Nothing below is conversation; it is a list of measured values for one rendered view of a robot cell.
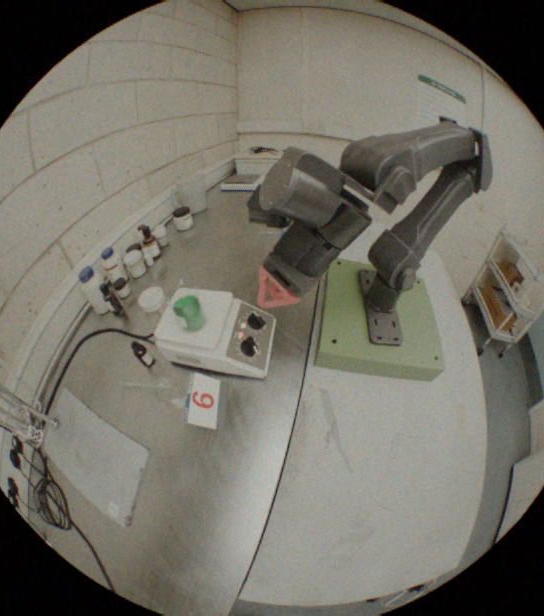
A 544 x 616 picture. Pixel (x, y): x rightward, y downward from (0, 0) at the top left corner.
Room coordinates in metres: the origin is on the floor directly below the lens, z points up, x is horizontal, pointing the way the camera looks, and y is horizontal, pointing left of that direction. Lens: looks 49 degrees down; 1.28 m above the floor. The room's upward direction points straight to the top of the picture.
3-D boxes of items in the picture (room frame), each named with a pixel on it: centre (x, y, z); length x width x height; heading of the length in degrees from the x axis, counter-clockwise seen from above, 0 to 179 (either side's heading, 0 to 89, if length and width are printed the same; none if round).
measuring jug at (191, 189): (0.88, 0.34, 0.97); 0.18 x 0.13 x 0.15; 148
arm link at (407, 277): (0.28, -0.21, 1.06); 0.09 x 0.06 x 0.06; 18
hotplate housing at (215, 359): (0.23, 0.11, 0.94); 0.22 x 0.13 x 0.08; 82
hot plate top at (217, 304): (0.24, 0.14, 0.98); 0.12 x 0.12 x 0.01; 82
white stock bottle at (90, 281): (0.34, 0.48, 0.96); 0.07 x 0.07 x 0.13
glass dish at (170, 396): (0.12, 0.19, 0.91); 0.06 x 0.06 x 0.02
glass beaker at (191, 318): (0.22, 0.13, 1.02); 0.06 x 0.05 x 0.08; 15
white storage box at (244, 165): (1.52, 0.04, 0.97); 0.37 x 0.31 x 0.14; 167
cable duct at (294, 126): (1.53, -0.67, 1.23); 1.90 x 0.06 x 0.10; 76
